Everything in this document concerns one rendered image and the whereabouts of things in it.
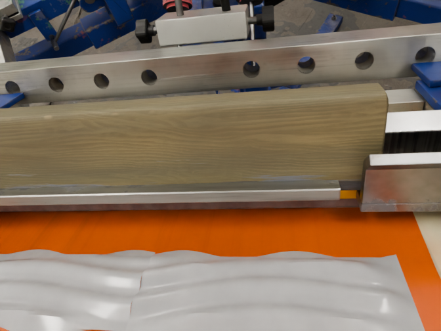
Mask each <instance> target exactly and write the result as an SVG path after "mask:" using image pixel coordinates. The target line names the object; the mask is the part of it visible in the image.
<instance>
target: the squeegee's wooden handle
mask: <svg viewBox="0 0 441 331"><path fill-rule="evenodd" d="M388 108H389V99H388V96H387V94H386V92H385V90H384V89H383V88H382V87H381V86H380V85H379V83H367V84H356V85H338V86H327V87H309V88H298V89H279V90H269V91H250V92H241V93H221V94H211V95H192V96H182V97H163V98H153V99H135V100H115V101H105V102H86V103H76V104H57V105H47V106H29V107H18V108H0V188H40V187H91V186H117V185H167V184H193V183H244V182H269V181H320V180H338V181H339V185H340V188H341V190H360V189H361V183H362V172H363V165H364V160H365V159H366V158H367V157H368V156H369V155H370V154H383V148H384V142H385V131H386V125H387V114H388Z"/></svg>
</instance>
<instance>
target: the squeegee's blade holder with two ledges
mask: <svg viewBox="0 0 441 331"><path fill-rule="evenodd" d="M340 197H341V188H340V185H339V181H338V180H320V181H269V182H244V183H193V184H167V185H117V186H91V187H40V188H0V206H40V205H80V204H159V203H199V202H277V201H318V200H340Z"/></svg>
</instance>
